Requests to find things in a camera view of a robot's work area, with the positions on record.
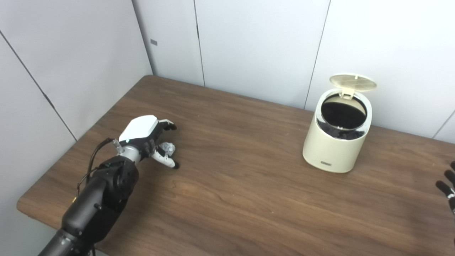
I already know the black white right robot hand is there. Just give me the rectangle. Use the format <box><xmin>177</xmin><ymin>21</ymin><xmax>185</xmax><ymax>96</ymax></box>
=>
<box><xmin>436</xmin><ymin>162</ymin><xmax>455</xmax><ymax>217</ymax></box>

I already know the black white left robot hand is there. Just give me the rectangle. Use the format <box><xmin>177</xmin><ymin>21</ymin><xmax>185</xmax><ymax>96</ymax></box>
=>
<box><xmin>118</xmin><ymin>115</ymin><xmax>180</xmax><ymax>170</ymax></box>

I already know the white paper ball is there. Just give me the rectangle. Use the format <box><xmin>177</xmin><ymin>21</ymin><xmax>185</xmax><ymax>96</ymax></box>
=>
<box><xmin>159</xmin><ymin>142</ymin><xmax>176</xmax><ymax>157</ymax></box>

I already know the cream round bin lid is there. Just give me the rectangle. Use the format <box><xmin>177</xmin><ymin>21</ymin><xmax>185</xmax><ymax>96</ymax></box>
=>
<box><xmin>329</xmin><ymin>73</ymin><xmax>377</xmax><ymax>98</ymax></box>

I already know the cream-colored bin body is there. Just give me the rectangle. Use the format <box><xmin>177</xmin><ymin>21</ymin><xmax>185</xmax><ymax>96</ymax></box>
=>
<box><xmin>303</xmin><ymin>88</ymin><xmax>373</xmax><ymax>174</ymax></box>

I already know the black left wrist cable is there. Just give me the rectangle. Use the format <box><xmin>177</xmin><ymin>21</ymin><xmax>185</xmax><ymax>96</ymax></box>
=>
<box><xmin>75</xmin><ymin>138</ymin><xmax>123</xmax><ymax>199</ymax></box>

